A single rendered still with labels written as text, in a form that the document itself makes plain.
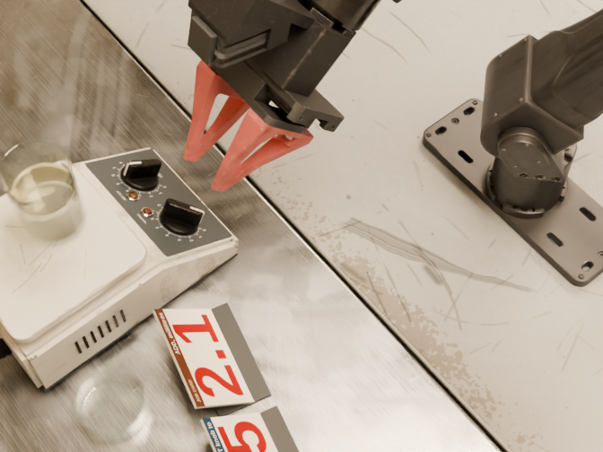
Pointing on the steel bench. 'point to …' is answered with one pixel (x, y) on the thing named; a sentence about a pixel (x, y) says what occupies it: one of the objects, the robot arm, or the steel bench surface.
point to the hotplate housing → (116, 300)
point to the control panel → (160, 235)
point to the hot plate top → (61, 266)
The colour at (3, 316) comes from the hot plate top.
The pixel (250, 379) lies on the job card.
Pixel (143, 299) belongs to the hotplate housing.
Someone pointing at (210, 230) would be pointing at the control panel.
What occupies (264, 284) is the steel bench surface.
